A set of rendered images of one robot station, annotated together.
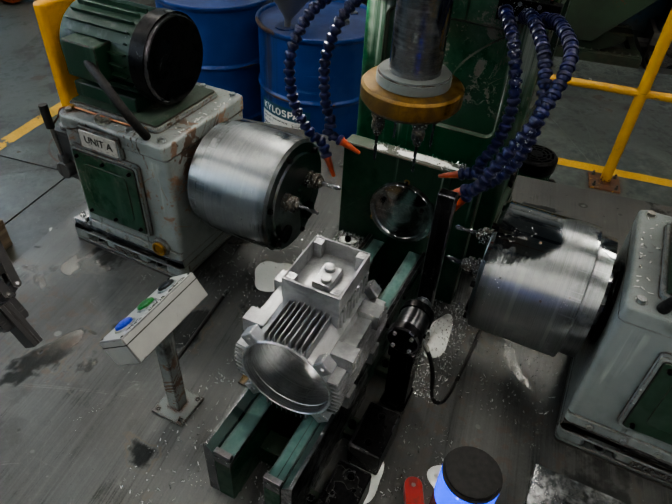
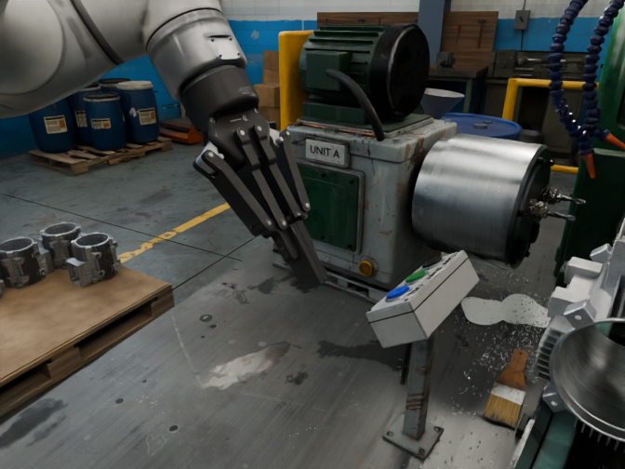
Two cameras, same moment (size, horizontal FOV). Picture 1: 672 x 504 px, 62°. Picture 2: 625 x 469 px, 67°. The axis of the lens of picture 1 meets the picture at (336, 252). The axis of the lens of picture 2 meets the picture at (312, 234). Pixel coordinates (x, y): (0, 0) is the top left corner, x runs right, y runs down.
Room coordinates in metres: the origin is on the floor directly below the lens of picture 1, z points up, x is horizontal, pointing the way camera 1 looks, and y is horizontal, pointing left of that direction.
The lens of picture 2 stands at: (0.06, 0.31, 1.38)
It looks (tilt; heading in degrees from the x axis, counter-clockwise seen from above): 25 degrees down; 13
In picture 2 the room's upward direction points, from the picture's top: straight up
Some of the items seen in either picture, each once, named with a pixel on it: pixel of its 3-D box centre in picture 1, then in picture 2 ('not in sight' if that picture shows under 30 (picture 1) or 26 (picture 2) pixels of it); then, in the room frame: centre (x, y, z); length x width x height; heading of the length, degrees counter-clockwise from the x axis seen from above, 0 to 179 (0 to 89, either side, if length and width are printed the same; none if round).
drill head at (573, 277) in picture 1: (551, 283); not in sight; (0.77, -0.40, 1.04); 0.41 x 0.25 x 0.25; 66
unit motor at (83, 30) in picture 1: (120, 103); (341, 125); (1.14, 0.50, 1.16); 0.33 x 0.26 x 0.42; 66
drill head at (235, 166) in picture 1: (239, 177); (459, 194); (1.05, 0.23, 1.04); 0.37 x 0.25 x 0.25; 66
